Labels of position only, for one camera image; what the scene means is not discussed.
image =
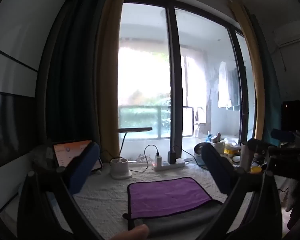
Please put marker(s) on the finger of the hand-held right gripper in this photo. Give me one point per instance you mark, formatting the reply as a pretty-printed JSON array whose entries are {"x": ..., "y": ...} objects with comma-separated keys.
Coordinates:
[
  {"x": 282, "y": 135},
  {"x": 258, "y": 146}
]

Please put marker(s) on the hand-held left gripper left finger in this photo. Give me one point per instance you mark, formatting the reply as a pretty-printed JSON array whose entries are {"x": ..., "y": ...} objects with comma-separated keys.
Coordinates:
[{"x": 83, "y": 165}]

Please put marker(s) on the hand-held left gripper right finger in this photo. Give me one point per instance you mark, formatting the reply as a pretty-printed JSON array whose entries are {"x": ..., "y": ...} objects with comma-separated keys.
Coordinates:
[{"x": 215, "y": 168}]

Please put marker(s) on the purple towel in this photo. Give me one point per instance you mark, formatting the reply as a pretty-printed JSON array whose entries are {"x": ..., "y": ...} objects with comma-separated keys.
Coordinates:
[{"x": 166, "y": 196}]

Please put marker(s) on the grey towel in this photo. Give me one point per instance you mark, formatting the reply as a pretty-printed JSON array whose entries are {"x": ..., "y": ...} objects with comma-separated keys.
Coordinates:
[{"x": 182, "y": 220}]

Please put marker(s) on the white cardboard tube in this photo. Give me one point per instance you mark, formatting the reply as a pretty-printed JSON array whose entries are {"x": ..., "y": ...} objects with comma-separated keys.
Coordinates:
[{"x": 245, "y": 156}]

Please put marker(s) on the tablet with lit screen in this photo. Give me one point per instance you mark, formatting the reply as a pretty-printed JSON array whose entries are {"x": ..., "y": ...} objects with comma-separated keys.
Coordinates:
[{"x": 67, "y": 152}]

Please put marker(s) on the white jar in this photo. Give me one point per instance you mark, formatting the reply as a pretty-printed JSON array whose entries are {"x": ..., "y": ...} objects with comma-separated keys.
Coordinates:
[{"x": 219, "y": 145}]

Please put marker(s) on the yellow box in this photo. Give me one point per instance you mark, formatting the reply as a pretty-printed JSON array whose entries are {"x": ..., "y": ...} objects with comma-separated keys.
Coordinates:
[{"x": 231, "y": 148}]

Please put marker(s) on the white desk lamp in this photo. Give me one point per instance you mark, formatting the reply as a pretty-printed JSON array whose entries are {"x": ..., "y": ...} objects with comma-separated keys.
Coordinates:
[{"x": 120, "y": 168}]

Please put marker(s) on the black charger plug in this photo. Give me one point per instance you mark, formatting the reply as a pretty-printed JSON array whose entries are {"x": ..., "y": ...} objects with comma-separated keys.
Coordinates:
[{"x": 172, "y": 157}]

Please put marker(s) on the white lace table cover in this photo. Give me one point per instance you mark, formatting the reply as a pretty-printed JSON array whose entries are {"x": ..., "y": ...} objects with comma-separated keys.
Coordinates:
[{"x": 102, "y": 205}]

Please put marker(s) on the white power strip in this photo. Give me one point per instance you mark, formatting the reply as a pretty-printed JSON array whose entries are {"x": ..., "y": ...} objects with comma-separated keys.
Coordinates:
[{"x": 170, "y": 165}]

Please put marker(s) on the white plastic container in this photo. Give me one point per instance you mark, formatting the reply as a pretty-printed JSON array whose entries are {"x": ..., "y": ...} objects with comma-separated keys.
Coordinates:
[{"x": 200, "y": 120}]

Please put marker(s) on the teal curtain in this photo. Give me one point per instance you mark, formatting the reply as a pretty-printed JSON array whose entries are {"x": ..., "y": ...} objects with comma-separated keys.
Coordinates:
[{"x": 271, "y": 85}]

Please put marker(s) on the white charger plug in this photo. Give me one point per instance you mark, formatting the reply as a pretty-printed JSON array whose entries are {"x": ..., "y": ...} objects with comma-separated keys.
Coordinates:
[{"x": 158, "y": 160}]

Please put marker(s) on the clear crystal ornament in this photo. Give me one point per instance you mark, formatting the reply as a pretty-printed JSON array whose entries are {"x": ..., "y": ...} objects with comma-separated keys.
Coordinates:
[{"x": 143, "y": 158}]

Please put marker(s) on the hanging white garment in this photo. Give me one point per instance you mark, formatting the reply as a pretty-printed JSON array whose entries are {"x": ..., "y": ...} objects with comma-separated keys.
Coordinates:
[{"x": 224, "y": 85}]

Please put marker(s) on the yellow curtain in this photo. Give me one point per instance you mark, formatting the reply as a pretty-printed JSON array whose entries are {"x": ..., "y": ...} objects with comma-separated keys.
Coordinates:
[
  {"x": 251, "y": 67},
  {"x": 107, "y": 80}
]

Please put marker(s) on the dark green curtain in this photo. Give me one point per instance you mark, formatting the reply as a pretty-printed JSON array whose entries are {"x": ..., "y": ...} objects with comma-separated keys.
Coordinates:
[{"x": 70, "y": 75}]

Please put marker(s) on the white air conditioner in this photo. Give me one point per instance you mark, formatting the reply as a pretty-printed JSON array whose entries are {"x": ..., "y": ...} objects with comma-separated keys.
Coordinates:
[{"x": 290, "y": 33}]

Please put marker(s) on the dark sliding door frame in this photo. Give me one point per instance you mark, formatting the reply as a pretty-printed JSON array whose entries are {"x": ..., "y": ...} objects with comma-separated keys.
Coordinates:
[{"x": 175, "y": 80}]

